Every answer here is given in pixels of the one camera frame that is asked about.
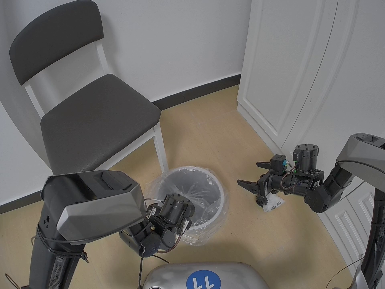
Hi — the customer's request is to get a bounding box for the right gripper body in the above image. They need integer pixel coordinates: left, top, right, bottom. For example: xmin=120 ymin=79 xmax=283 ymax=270
xmin=255 ymin=170 xmax=291 ymax=205

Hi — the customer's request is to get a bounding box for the clear plastic bag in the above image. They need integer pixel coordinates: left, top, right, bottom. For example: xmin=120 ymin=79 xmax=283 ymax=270
xmin=147 ymin=166 xmax=230 ymax=247

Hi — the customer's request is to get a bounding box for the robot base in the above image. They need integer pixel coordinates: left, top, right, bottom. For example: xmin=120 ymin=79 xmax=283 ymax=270
xmin=144 ymin=262 xmax=271 ymax=289

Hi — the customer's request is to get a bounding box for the white trash bin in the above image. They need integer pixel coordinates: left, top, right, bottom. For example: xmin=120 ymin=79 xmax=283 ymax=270
xmin=156 ymin=167 xmax=225 ymax=230

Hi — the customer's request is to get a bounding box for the white printed wrapper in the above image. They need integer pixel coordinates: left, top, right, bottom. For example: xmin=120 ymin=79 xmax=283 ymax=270
xmin=261 ymin=192 xmax=285 ymax=213

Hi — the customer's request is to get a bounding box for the white wardrobe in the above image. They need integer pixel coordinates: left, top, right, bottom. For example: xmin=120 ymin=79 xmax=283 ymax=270
xmin=236 ymin=0 xmax=385 ymax=212

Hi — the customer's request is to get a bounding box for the dark grey white-framed chair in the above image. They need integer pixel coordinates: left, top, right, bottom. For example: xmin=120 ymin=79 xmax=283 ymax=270
xmin=9 ymin=0 xmax=169 ymax=176

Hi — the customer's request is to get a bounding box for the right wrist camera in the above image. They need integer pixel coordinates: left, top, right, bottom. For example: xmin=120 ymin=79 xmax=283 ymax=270
xmin=269 ymin=154 xmax=288 ymax=176

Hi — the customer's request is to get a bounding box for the black cable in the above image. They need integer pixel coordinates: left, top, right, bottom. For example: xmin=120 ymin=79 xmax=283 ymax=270
xmin=138 ymin=254 xmax=170 ymax=288
xmin=326 ymin=257 xmax=365 ymax=289

